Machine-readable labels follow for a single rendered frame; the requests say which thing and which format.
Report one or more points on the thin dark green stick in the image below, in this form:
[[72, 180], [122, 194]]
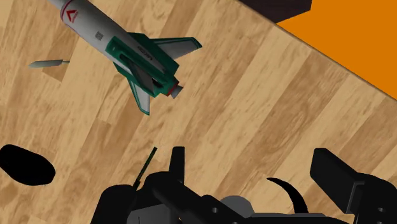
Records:
[[145, 169]]

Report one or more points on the black oval object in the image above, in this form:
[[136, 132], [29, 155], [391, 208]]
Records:
[[26, 166]]

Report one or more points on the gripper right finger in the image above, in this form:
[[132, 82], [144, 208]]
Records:
[[335, 176]]

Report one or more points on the white and green toy rocket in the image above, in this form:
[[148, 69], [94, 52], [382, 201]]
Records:
[[136, 56]]

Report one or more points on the black curved pointed object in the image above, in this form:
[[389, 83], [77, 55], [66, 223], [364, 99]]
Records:
[[294, 195]]

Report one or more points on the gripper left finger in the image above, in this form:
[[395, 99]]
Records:
[[177, 164]]

